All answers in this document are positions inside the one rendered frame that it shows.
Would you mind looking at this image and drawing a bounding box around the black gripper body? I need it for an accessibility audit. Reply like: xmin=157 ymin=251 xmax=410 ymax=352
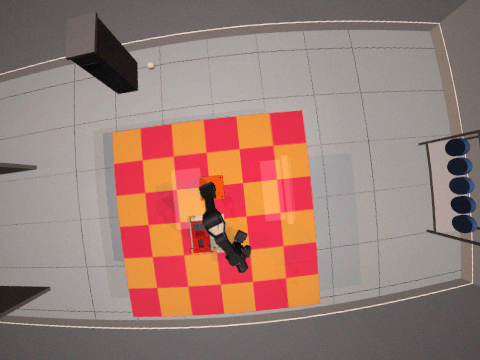
xmin=225 ymin=230 xmax=248 ymax=260

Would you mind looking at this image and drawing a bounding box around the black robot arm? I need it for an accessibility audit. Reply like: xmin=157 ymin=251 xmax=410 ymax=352
xmin=198 ymin=181 xmax=252 ymax=274

